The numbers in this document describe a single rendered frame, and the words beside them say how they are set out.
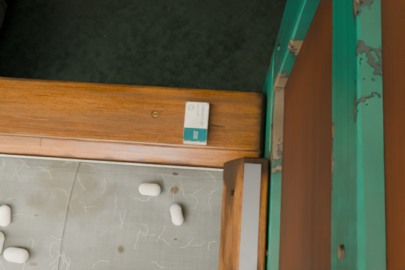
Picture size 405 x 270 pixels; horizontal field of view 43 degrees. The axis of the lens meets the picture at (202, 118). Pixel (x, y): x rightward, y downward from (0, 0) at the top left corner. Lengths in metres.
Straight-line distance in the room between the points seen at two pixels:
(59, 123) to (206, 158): 0.23
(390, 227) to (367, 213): 0.01
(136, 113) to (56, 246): 0.23
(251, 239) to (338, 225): 0.37
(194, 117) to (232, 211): 0.16
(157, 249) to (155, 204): 0.07
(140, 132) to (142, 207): 0.11
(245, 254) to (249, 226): 0.03
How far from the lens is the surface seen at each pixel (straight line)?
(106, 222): 0.79
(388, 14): 0.27
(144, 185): 0.76
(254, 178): 0.66
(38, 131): 0.81
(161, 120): 0.77
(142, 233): 0.78
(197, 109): 0.75
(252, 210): 0.65
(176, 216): 0.76
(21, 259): 0.80
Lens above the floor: 1.51
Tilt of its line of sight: 75 degrees down
